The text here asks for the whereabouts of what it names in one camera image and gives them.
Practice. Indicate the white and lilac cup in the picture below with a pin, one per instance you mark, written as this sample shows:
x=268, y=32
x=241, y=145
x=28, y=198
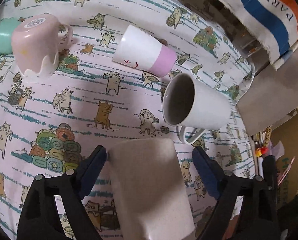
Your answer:
x=139, y=50

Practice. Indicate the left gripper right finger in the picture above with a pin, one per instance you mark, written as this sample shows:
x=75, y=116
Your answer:
x=258, y=215

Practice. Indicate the cat print bed sheet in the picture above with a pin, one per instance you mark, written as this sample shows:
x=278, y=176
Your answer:
x=51, y=126

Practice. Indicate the mint green cup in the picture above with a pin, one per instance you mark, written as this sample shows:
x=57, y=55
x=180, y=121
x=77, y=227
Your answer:
x=7, y=26

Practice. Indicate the white mug with handle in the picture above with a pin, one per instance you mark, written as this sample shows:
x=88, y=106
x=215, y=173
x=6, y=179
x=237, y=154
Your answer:
x=194, y=107

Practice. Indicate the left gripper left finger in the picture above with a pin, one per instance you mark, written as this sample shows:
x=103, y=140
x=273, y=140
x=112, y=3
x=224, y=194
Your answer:
x=40, y=219

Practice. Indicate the beige speckled cup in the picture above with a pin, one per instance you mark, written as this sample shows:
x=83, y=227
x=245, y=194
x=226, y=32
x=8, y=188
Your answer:
x=149, y=191

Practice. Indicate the striped Paris cloth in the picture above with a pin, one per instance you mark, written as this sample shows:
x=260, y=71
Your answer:
x=273, y=23

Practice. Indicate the pink cup with white base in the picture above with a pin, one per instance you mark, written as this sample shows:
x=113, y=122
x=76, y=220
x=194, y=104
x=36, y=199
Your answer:
x=36, y=44

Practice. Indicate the wooden shelf side panel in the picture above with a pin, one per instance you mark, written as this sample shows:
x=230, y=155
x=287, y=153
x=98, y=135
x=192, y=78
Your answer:
x=271, y=96

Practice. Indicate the yellow red toy figure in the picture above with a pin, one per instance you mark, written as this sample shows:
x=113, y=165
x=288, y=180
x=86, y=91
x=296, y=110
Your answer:
x=261, y=151

